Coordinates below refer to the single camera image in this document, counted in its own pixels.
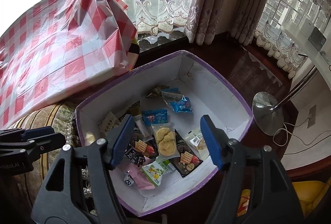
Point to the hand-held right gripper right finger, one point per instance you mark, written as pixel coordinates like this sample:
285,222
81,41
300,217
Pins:
210,141

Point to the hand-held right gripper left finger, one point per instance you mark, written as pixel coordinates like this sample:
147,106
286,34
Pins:
121,141

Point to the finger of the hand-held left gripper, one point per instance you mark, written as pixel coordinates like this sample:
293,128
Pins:
49,145
38,132

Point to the white nut packet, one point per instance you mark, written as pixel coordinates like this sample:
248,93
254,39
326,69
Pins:
196,140

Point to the cream nut packet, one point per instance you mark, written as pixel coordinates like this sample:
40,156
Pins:
108,124

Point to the black pink snack packet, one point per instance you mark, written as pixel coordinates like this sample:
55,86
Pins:
134,158

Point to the silver snack packet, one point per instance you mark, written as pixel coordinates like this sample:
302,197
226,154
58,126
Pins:
143,128

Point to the gold snack packet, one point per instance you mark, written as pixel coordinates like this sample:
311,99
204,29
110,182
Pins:
134,111

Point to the small white blue packet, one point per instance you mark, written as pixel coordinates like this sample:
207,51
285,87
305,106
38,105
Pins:
128,179

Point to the blue clear nut packet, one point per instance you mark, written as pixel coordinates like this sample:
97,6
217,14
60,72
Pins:
153,118
181,105

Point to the purple cardboard box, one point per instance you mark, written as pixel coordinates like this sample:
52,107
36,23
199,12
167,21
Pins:
214,100

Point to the lemon print packet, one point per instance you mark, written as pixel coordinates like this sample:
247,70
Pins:
155,172

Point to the green pea packet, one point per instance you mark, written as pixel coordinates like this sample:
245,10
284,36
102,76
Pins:
155,92

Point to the striped terry towel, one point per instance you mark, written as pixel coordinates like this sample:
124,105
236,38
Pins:
59,112

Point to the chrome floor lamp base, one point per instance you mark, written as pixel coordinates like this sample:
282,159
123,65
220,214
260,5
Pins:
263,112

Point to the yellow red bag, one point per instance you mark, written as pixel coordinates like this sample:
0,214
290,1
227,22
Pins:
244,203

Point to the red white checked tablecloth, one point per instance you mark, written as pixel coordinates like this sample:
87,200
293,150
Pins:
51,58

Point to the yellow cushion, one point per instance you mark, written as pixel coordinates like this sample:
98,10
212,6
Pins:
307,193

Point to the white desk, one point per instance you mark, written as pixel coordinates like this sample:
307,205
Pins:
297,32

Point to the embroidered beige drape curtain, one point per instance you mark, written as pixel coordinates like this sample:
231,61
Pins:
206,1

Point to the grey device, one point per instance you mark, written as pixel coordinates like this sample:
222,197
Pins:
317,39

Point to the wall outlet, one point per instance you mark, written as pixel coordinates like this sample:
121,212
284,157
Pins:
311,116

